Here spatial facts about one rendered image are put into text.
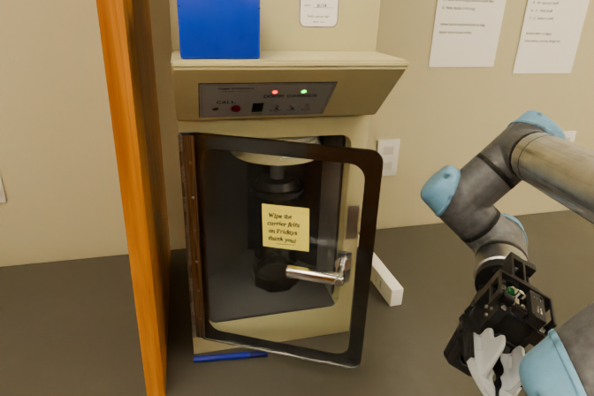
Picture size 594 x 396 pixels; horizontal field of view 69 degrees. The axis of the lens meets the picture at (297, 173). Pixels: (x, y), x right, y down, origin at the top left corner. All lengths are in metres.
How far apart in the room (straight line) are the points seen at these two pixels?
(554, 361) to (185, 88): 0.49
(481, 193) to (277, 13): 0.41
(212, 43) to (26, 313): 0.77
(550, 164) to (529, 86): 0.91
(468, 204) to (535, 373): 0.36
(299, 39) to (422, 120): 0.70
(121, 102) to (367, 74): 0.33
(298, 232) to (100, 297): 0.58
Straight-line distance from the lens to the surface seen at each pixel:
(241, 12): 0.57
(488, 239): 0.74
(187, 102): 0.63
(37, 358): 1.02
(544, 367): 0.41
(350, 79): 0.63
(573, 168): 0.59
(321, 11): 0.71
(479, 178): 0.72
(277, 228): 0.69
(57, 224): 1.28
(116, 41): 0.59
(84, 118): 1.17
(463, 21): 1.34
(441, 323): 1.05
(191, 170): 0.71
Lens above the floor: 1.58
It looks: 22 degrees down
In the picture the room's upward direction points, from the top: 2 degrees clockwise
